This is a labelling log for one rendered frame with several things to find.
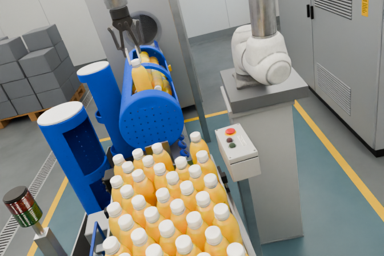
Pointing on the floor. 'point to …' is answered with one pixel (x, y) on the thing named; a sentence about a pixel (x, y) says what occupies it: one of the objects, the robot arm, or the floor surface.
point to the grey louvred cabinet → (338, 42)
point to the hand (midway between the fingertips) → (133, 55)
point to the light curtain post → (185, 51)
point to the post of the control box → (246, 196)
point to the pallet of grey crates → (35, 75)
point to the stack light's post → (49, 244)
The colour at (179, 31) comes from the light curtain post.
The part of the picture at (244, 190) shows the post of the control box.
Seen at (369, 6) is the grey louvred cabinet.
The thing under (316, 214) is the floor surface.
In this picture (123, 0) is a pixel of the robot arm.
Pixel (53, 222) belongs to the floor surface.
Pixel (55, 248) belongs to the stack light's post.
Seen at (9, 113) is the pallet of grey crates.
